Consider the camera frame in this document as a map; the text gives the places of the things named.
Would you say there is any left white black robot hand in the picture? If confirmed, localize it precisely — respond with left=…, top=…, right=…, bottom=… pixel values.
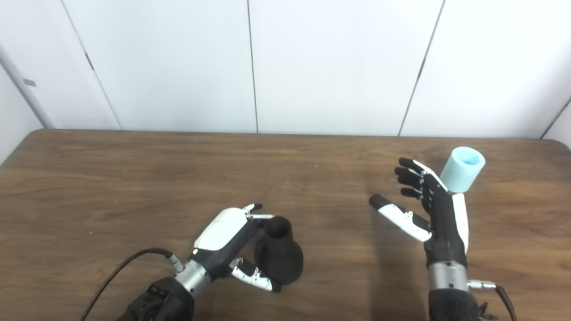
left=192, top=203, right=282, bottom=293

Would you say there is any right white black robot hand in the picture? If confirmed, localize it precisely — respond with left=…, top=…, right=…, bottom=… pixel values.
left=369, top=158, right=470, bottom=269

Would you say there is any light blue cylinder cup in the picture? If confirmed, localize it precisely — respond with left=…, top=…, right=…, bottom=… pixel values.
left=439, top=147, right=486, bottom=193

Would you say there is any black flared nozzle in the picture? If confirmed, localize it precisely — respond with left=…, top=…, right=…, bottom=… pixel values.
left=254, top=216, right=304, bottom=286

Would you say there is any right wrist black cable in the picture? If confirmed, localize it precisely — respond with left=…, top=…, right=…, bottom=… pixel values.
left=467, top=279, right=518, bottom=321

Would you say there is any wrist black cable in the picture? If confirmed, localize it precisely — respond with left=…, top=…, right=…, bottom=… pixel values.
left=467, top=279, right=518, bottom=321
left=79, top=248, right=185, bottom=321

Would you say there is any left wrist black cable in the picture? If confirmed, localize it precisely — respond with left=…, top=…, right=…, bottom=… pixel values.
left=79, top=248, right=185, bottom=321

